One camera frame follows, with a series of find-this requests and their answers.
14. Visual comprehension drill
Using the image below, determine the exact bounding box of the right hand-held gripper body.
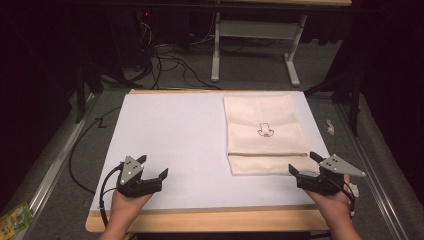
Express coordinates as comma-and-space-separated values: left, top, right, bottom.
296, 153, 367, 196

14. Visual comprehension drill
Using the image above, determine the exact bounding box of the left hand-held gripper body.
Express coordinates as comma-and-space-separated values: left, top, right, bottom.
115, 155, 164, 198

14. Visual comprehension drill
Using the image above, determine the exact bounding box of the cream zipper cloth bag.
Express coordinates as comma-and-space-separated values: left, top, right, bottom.
223, 94, 320, 176

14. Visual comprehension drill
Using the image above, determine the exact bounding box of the person's left hand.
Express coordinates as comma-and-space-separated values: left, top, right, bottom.
109, 188, 155, 228

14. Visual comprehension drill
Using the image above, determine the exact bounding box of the person's right hand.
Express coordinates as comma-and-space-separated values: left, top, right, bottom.
304, 174, 353, 229

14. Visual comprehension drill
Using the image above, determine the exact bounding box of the small white paper scrap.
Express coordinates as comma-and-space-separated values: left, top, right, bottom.
348, 182, 361, 198

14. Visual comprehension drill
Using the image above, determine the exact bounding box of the white table mat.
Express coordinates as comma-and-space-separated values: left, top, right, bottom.
90, 91, 331, 212

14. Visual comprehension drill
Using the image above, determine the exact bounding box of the black stand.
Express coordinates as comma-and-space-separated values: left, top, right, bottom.
73, 61, 105, 125
303, 71, 364, 138

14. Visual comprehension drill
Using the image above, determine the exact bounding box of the green yellow packet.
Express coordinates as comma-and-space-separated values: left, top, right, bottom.
0, 202, 36, 240

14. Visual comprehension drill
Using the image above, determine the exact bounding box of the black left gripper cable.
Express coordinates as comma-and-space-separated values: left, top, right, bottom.
98, 162, 125, 228

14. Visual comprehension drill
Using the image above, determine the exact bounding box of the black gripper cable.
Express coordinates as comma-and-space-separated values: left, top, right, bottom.
328, 176, 357, 218
98, 162, 125, 228

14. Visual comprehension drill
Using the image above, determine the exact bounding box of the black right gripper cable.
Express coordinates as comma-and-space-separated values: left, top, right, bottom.
328, 176, 357, 218

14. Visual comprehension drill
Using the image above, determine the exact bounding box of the metal floor rail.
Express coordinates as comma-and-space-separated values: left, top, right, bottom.
334, 101, 410, 240
12, 93, 98, 240

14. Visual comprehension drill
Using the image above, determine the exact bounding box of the long black floor cable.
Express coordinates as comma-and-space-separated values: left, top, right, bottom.
68, 105, 123, 196

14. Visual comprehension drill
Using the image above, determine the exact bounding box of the tangle of black cables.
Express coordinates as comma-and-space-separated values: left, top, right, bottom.
133, 19, 223, 91

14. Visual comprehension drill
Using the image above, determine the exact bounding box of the white metal desk frame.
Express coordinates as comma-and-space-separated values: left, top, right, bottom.
210, 11, 308, 88

